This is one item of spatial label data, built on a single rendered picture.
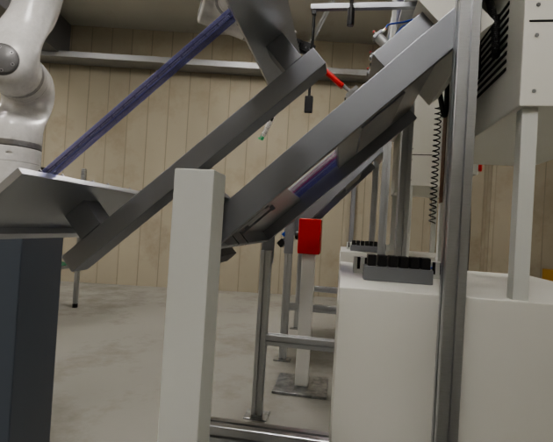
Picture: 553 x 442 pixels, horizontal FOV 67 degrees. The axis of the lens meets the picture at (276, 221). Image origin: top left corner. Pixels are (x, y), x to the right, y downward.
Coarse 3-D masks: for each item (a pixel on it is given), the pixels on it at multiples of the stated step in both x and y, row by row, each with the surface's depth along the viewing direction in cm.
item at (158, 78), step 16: (224, 16) 50; (208, 32) 50; (192, 48) 50; (176, 64) 50; (160, 80) 51; (128, 96) 51; (144, 96) 52; (112, 112) 52; (128, 112) 52; (96, 128) 52; (80, 144) 52; (64, 160) 52
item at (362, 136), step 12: (420, 84) 121; (408, 96) 124; (384, 108) 91; (396, 108) 100; (408, 108) 145; (372, 120) 92; (384, 120) 104; (396, 120) 151; (360, 132) 97; (372, 132) 108; (348, 144) 123; (360, 144) 110; (336, 156) 133; (348, 156) 145
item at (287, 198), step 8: (288, 192) 122; (280, 200) 124; (288, 200) 135; (296, 200) 148; (264, 208) 110; (272, 208) 120; (280, 208) 138; (288, 208) 151; (256, 216) 119; (272, 216) 141; (280, 216) 155; (248, 224) 121; (256, 224) 131; (264, 224) 144
